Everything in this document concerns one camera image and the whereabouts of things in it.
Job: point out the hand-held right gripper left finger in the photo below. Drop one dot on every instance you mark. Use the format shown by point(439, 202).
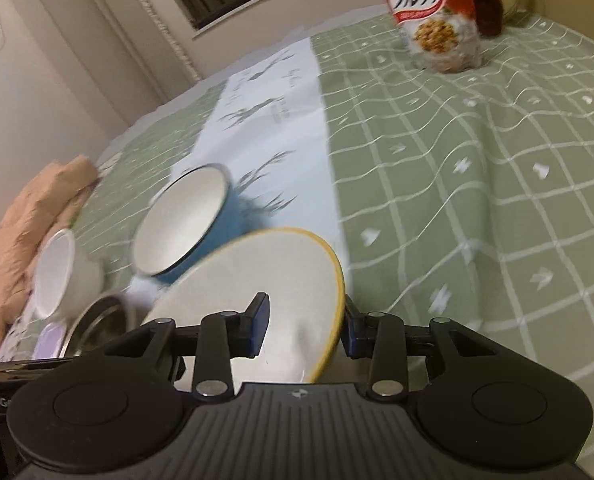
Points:
point(258, 327)

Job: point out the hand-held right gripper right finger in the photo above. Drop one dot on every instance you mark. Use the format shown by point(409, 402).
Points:
point(351, 337)

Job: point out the stainless steel bowl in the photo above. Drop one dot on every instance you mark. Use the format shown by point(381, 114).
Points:
point(99, 325)

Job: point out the white plastic tub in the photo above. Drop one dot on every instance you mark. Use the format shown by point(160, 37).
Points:
point(49, 342)

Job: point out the peach blanket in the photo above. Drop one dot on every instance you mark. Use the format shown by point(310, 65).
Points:
point(22, 230)

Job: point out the green checked cloth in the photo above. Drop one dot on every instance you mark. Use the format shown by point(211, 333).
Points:
point(452, 185)

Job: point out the white deer print cloth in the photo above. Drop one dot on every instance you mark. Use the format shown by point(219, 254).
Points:
point(277, 110)

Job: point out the red cereal bag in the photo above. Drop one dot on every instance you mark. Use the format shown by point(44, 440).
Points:
point(437, 15)

